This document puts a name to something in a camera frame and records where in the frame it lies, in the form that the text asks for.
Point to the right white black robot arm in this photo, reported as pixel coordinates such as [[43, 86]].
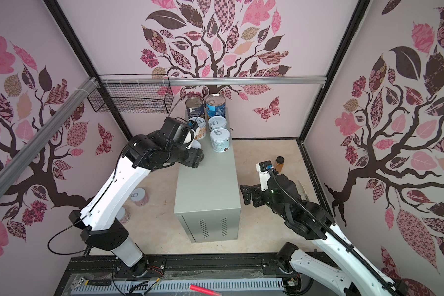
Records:
[[352, 275]]

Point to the metal tongs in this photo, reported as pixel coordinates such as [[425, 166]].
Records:
[[302, 192]]

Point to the blue label tin can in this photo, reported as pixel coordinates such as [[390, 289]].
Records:
[[215, 105]]

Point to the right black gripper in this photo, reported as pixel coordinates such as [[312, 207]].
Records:
[[256, 192]]

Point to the white can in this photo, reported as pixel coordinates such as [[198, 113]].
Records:
[[220, 140]]

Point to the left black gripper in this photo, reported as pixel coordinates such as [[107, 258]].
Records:
[[194, 155]]

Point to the grey metal cabinet counter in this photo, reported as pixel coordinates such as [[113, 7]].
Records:
[[207, 202]]

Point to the black wire basket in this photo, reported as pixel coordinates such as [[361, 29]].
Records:
[[120, 94]]

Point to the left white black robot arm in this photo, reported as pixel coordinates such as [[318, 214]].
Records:
[[141, 156]]

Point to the pink cartoon label can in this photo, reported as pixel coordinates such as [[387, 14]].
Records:
[[123, 216]]

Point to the pink label tin can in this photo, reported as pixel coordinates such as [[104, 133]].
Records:
[[139, 197]]

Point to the patterned can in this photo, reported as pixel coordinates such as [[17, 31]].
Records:
[[217, 122]]

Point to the amber jar black lid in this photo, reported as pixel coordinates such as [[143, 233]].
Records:
[[279, 164]]

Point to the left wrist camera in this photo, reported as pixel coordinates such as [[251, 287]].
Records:
[[179, 131]]

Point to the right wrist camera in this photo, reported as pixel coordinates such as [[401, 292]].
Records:
[[263, 169]]

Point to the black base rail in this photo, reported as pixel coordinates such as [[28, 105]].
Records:
[[100, 270]]

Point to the horizontal aluminium bar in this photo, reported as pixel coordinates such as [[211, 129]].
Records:
[[282, 80]]

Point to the diagonal aluminium bar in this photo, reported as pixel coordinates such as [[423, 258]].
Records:
[[26, 155]]

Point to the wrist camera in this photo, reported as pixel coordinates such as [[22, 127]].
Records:
[[263, 169], [179, 131]]

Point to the white slotted cable duct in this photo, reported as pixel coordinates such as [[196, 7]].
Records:
[[180, 287]]

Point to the pink marker pen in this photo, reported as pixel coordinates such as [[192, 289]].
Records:
[[204, 290]]

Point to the yellow label tin can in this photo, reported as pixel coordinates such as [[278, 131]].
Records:
[[195, 144]]

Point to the orange label can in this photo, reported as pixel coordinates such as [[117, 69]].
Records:
[[201, 127]]

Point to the dark label tin can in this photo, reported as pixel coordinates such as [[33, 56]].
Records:
[[195, 107]]

